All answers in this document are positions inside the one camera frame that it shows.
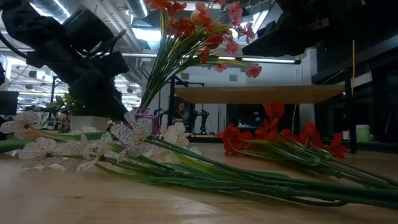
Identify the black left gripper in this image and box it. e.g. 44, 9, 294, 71
26, 46, 130, 121

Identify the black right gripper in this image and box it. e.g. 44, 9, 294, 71
242, 0, 368, 58

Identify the pink artificial flower bunch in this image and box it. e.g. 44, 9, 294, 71
141, 0, 264, 108

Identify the white veined flower bunch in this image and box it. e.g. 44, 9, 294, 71
17, 108, 398, 210

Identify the purple ribbed glass vase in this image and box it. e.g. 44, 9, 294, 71
124, 107, 161, 147

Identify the orange artificial flower bunch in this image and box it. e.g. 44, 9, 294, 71
139, 0, 225, 108

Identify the red artificial flower bunch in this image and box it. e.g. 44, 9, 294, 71
216, 101, 398, 190

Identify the long ceiling light fixture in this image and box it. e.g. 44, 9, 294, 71
121, 52, 302, 65

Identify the green plant in white pot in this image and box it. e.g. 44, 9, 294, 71
46, 93, 109, 133

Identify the person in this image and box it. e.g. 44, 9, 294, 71
172, 101, 191, 125

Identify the white veined flower stem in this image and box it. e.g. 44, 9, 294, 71
0, 111, 108, 154

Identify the black monitor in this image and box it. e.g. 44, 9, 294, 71
0, 90, 19, 116

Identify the pale green container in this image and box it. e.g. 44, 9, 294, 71
356, 124, 371, 142

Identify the wooden shelf with black frame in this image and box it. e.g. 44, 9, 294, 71
167, 74, 358, 155

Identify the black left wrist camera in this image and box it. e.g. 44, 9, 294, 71
62, 7, 115, 52

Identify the white hanging cable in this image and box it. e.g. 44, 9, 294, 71
291, 104, 298, 139

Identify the black table frame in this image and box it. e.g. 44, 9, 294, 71
186, 134, 224, 144

